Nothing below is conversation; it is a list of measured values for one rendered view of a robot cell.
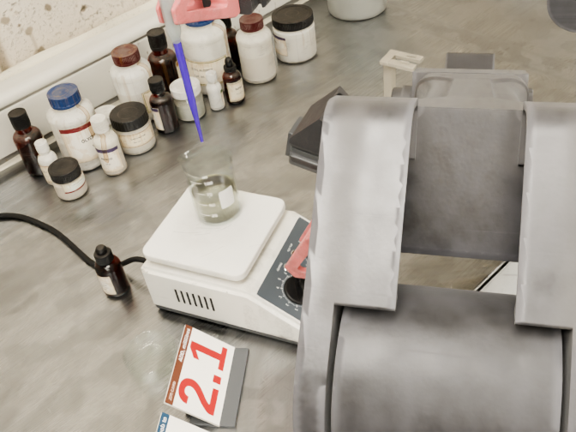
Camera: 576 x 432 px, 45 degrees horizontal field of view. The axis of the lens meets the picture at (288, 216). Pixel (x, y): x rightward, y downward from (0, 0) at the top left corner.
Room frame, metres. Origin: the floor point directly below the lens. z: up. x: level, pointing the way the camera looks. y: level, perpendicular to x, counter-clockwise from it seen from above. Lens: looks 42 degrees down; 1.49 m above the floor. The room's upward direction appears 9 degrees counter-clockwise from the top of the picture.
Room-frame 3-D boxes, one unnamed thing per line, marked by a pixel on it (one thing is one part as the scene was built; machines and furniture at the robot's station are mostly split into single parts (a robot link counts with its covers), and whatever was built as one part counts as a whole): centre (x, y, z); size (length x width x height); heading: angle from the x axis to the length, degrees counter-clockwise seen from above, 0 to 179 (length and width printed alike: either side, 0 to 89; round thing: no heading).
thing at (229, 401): (0.41, 0.10, 0.92); 0.09 x 0.06 x 0.04; 168
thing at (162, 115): (0.88, 0.16, 0.94); 0.03 x 0.03 x 0.08
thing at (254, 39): (0.98, 0.01, 0.95); 0.06 x 0.06 x 0.10
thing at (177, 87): (0.90, 0.12, 0.93); 0.05 x 0.05 x 0.05
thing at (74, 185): (0.76, 0.28, 0.92); 0.04 x 0.04 x 0.04
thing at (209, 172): (0.57, 0.08, 1.02); 0.06 x 0.05 x 0.08; 63
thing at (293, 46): (1.03, -0.05, 0.94); 0.07 x 0.07 x 0.07
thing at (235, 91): (0.92, 0.05, 0.94); 0.03 x 0.03 x 0.07
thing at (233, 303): (0.54, 0.06, 0.94); 0.22 x 0.13 x 0.08; 62
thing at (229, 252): (0.55, 0.08, 0.98); 0.12 x 0.12 x 0.01; 62
